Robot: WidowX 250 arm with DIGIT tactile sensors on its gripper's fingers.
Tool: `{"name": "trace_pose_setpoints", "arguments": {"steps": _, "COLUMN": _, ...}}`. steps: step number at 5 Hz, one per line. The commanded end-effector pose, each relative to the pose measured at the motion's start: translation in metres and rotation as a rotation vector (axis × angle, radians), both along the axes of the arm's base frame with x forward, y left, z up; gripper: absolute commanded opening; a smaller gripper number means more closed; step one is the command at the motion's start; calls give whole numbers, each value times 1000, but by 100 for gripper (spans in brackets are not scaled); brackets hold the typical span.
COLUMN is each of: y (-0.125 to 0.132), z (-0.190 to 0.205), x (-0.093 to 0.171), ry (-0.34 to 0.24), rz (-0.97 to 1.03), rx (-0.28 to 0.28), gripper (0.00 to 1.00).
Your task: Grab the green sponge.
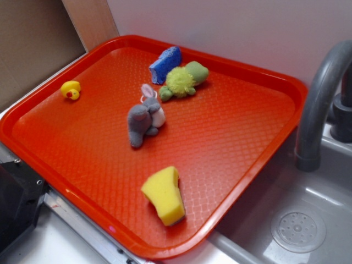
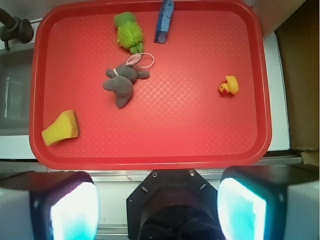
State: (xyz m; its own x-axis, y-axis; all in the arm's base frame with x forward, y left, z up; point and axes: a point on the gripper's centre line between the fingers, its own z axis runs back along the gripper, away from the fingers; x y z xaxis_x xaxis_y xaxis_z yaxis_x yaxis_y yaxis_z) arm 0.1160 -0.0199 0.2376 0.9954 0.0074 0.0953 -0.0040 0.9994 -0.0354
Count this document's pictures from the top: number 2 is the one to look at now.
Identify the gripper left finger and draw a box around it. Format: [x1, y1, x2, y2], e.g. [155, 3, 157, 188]
[0, 171, 100, 240]

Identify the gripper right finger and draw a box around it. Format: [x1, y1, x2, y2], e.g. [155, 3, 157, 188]
[217, 164, 320, 240]

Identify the yellow green sponge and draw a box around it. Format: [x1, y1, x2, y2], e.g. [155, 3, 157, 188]
[41, 109, 79, 146]

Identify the blue sponge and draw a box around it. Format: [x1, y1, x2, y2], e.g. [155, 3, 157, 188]
[153, 0, 175, 44]

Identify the yellow rubber duck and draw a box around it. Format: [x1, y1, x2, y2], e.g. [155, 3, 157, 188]
[218, 75, 240, 95]

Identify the red plastic tray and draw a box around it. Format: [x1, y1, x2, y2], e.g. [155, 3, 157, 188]
[29, 0, 272, 170]

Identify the grey sink basin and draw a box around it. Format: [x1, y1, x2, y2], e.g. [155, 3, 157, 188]
[0, 47, 34, 136]

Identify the grey plush bunny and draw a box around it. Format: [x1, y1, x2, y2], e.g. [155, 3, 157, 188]
[102, 52, 154, 109]

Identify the brown cardboard box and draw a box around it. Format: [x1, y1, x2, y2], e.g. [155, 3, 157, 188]
[275, 0, 320, 166]

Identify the grey faucet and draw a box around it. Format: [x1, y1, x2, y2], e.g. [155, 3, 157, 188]
[0, 8, 34, 52]

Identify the green plush turtle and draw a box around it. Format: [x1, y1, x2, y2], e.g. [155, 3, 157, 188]
[113, 11, 144, 54]

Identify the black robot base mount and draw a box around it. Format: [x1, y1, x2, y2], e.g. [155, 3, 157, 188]
[126, 169, 225, 240]

